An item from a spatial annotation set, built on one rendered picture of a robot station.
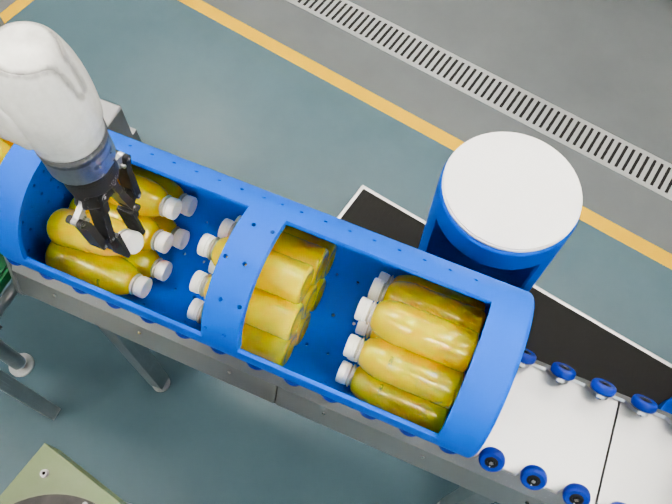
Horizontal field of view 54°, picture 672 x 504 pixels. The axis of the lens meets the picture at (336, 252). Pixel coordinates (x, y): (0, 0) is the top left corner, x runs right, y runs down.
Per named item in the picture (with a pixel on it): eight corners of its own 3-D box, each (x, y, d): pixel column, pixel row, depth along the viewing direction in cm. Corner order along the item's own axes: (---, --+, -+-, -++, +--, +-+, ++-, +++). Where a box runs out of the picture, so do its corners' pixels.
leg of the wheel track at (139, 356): (164, 395, 213) (109, 330, 157) (149, 388, 214) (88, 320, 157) (173, 379, 215) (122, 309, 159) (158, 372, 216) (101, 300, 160)
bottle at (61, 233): (44, 208, 113) (111, 222, 104) (78, 206, 119) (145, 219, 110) (44, 247, 114) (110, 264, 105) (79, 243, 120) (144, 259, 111)
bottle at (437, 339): (466, 372, 98) (358, 328, 101) (462, 374, 105) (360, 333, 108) (482, 330, 99) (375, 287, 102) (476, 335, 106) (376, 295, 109)
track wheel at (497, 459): (508, 459, 110) (509, 452, 112) (483, 448, 111) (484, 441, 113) (498, 478, 113) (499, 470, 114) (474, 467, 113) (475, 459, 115)
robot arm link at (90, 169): (120, 119, 82) (132, 146, 87) (58, 95, 83) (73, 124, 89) (79, 174, 78) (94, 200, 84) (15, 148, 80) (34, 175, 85)
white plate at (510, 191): (439, 128, 135) (438, 131, 136) (445, 247, 123) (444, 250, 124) (573, 133, 135) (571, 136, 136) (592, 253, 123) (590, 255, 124)
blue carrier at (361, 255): (458, 465, 115) (492, 451, 88) (35, 281, 128) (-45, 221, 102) (507, 321, 124) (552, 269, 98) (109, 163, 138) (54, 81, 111)
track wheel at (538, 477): (551, 478, 109) (551, 470, 111) (525, 467, 110) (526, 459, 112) (541, 496, 111) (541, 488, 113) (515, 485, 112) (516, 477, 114)
